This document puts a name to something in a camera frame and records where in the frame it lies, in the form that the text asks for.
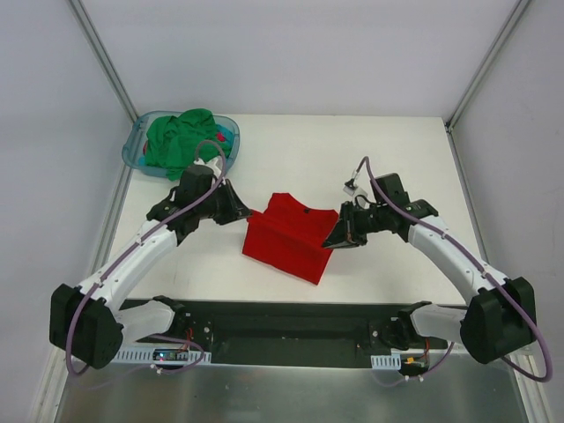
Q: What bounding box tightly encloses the red t shirt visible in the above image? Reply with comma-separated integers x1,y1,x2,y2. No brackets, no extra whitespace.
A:
242,193,338,285

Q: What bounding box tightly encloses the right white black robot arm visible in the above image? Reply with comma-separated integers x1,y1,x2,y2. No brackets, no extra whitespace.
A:
323,200,538,364

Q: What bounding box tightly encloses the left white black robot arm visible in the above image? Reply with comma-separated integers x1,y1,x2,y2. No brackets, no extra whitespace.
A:
49,178,251,376

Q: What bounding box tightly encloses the green t shirt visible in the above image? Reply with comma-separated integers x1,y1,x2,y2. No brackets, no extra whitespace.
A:
145,108,234,181

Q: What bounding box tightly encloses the clear blue plastic basket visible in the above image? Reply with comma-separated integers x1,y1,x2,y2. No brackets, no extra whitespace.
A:
122,111,240,178

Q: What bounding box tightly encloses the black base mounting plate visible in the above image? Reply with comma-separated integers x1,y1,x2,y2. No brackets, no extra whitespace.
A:
136,297,464,367

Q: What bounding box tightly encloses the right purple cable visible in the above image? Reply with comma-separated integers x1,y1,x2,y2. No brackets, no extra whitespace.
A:
350,156,553,383

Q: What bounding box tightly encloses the purple cable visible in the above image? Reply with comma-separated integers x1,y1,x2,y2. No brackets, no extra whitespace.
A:
64,140,228,376
350,156,553,383

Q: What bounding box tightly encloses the right aluminium frame post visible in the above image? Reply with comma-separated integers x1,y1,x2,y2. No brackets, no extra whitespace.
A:
443,0,532,133

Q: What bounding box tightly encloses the aluminium frame post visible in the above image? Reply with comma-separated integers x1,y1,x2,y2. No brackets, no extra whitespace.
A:
443,0,532,133
66,0,139,122

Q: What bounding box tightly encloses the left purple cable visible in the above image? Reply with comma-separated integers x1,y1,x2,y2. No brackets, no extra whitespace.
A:
64,140,228,376

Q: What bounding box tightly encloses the right white slotted cable duct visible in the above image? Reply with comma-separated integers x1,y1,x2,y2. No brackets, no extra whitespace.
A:
370,353,402,371

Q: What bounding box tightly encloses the white slotted cable duct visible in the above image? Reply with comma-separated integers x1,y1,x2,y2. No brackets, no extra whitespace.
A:
370,353,402,371
111,346,212,366

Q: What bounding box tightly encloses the left white slotted cable duct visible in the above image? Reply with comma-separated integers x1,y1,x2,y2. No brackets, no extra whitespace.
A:
111,346,212,366

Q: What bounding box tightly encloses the left aluminium frame post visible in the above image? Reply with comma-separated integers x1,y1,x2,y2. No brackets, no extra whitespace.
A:
66,0,139,122

